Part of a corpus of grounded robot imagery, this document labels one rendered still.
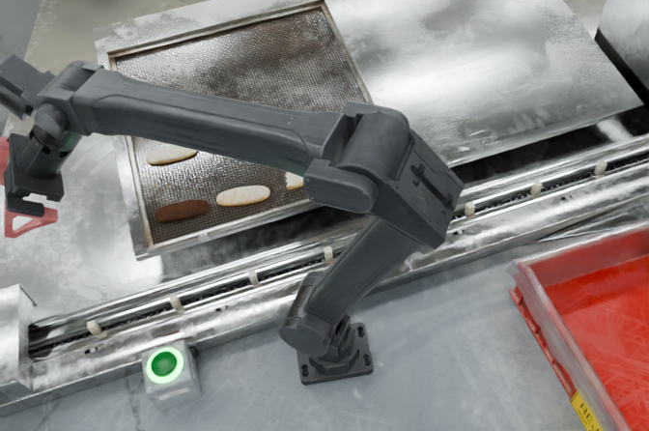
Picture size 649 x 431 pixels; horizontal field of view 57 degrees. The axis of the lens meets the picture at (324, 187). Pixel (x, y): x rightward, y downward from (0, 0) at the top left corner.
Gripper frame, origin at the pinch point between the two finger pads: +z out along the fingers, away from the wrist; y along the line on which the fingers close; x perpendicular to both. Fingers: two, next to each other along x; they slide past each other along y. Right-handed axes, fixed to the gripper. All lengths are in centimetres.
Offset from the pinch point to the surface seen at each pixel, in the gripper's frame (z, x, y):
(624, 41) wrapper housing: -73, 94, -8
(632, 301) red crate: -44, 81, 38
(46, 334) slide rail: 23.2, 14.6, 5.9
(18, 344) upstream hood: 19.5, 8.3, 10.1
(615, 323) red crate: -40, 77, 41
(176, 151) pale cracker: -3.0, 30.7, -19.4
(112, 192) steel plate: 16.1, 28.1, -24.4
